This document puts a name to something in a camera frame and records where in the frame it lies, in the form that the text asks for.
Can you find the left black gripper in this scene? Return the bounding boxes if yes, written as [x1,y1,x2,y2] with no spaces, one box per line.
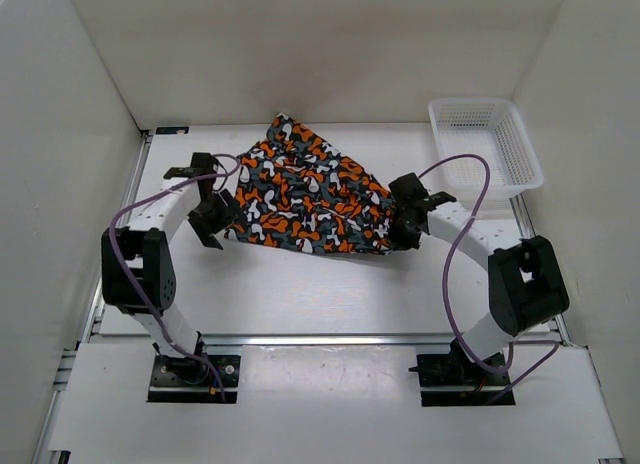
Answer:
[186,188,247,250]

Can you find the orange camouflage shorts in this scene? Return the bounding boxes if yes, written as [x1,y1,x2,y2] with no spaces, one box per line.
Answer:
[224,114,396,255]

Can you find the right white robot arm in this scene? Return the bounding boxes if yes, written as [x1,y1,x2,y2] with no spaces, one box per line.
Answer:
[390,173,570,384]

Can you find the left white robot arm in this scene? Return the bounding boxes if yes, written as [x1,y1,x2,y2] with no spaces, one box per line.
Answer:
[101,152,245,384]

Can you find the black label sticker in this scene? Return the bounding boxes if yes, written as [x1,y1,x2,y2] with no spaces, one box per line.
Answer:
[155,126,190,135]

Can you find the white perforated plastic basket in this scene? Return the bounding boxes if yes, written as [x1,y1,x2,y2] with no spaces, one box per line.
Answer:
[428,97,544,202]

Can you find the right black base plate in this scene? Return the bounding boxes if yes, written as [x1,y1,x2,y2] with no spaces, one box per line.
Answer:
[408,354,516,408]

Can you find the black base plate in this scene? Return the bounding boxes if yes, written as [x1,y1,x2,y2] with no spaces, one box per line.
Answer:
[408,354,516,408]
[147,354,241,404]

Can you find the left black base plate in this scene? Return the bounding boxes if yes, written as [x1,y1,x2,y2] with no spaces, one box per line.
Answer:
[147,354,241,404]

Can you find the aluminium rail front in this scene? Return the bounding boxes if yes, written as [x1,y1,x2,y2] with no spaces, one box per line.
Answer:
[88,329,561,347]

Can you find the aluminium rail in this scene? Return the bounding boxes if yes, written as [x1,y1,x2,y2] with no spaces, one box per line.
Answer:
[31,128,153,464]
[88,329,561,347]

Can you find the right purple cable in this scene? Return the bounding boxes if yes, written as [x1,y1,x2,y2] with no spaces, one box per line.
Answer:
[414,154,562,403]

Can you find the aluminium rail left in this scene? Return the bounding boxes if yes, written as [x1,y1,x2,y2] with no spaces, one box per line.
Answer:
[31,128,153,464]

